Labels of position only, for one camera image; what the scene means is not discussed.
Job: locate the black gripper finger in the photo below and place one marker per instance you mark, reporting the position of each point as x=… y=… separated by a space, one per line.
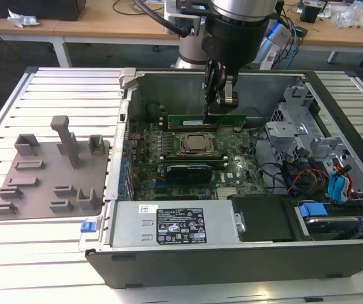
x=212 y=85
x=228 y=106

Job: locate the clear plastic bags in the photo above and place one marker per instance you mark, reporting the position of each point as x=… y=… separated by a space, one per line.
x=355 y=16

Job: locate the metal drive cage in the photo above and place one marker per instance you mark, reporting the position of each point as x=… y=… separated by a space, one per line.
x=282 y=139

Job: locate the silver CPU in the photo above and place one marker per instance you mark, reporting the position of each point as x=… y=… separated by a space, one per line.
x=197 y=141

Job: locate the silver chipset heat sink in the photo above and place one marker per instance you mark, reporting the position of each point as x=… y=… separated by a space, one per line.
x=228 y=193

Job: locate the crumpled clear plastic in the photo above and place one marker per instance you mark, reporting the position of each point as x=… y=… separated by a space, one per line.
x=22 y=19

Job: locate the pale blue teach pendant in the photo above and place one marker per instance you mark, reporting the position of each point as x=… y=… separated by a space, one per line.
x=271 y=47

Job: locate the black box on desk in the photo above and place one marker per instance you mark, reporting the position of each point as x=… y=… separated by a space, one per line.
x=42 y=9

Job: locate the green motherboard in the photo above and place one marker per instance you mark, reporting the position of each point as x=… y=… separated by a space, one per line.
x=241 y=177

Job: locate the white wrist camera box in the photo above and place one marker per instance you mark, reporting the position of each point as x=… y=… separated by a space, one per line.
x=181 y=17

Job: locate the coin battery holder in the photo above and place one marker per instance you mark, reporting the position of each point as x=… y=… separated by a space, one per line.
x=238 y=128

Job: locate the grey case corner clip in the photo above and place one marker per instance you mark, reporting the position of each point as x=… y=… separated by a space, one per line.
x=126 y=77

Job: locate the wooden desk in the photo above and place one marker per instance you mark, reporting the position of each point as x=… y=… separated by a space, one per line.
x=327 y=35
x=73 y=28

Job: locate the blue case latch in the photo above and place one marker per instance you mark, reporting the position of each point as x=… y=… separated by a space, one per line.
x=87 y=227

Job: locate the black plastic drive cover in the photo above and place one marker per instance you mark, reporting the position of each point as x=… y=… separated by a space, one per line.
x=263 y=218

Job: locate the black graphics card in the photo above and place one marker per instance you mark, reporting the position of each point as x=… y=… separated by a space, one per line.
x=187 y=172

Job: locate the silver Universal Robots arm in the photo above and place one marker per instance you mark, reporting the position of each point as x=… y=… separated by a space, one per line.
x=238 y=6

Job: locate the grey power supply unit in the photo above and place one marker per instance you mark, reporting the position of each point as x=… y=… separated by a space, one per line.
x=127 y=225

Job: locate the black RAM slots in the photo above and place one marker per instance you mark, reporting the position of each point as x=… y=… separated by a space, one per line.
x=194 y=157
x=194 y=129

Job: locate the grey parts rack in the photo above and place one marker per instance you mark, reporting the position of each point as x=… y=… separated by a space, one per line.
x=54 y=177

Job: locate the hard disk in blue carrier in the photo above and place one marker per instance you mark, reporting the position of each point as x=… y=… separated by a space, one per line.
x=311 y=210

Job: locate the green RAM stick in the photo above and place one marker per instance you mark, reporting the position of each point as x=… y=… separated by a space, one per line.
x=187 y=122

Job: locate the open black PC case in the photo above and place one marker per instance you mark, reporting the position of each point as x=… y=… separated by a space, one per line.
x=200 y=269

